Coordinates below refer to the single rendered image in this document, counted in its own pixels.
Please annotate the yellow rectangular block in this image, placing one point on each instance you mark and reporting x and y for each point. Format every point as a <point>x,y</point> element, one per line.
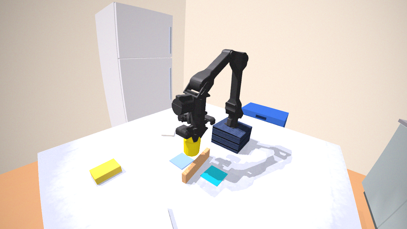
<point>105,171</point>

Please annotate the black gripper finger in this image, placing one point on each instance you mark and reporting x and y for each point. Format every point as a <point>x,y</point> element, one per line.
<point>202,131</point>
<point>195,137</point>

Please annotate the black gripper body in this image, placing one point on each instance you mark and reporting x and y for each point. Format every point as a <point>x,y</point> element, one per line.
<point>197,120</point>

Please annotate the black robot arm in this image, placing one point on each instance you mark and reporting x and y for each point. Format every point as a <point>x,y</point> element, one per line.
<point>203,81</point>

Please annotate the light brown wooden plank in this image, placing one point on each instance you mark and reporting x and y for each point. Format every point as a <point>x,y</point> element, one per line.
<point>195,165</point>

